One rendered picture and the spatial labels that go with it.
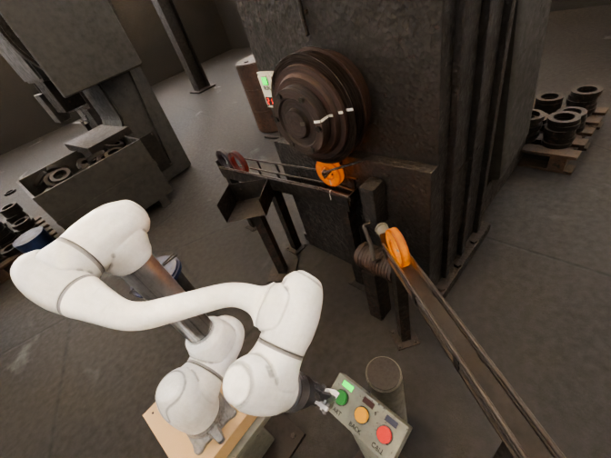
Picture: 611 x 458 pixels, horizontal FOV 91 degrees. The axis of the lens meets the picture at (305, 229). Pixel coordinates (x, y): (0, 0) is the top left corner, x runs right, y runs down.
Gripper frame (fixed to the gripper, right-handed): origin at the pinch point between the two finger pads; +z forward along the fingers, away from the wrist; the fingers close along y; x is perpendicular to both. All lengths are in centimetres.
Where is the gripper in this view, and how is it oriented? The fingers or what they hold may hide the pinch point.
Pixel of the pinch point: (330, 395)
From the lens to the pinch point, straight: 97.0
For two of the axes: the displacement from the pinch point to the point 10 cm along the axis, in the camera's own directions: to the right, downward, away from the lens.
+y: -7.0, -3.2, 6.4
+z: 4.7, 4.7, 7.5
